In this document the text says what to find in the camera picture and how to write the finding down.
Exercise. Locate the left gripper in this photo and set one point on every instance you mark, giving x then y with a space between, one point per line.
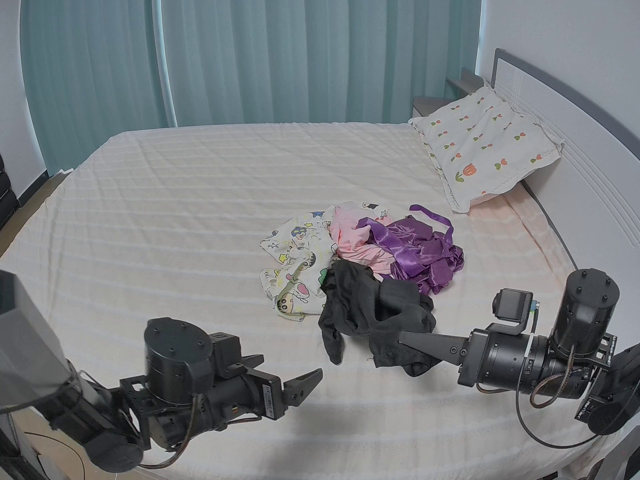
240 395

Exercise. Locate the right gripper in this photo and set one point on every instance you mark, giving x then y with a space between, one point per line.
505 363

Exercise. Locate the black T-shirt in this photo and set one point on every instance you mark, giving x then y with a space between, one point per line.
365 298

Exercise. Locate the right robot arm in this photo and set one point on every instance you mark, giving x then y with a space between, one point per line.
590 308

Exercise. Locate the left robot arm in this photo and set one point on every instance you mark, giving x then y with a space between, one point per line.
30 348

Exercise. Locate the purple satin garment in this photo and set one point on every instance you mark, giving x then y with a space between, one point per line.
425 253

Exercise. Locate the white printed pyjama top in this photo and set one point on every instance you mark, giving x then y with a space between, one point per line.
295 253

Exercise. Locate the pink garment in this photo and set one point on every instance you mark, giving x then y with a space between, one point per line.
350 240

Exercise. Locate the bed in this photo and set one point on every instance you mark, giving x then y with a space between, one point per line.
175 228

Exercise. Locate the white printed pillow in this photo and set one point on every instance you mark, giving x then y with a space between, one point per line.
485 143

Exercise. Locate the grey bedside table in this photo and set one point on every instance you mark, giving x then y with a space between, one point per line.
440 103

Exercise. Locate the blue-green curtain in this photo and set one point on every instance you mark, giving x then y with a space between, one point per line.
95 68
310 43

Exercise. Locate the dark chest of drawers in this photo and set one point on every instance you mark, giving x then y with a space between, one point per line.
7 193

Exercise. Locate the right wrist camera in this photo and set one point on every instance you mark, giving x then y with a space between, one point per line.
512 305

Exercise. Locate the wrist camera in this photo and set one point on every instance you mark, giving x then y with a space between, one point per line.
512 305
225 345

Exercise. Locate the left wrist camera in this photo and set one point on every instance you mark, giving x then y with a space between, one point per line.
225 345

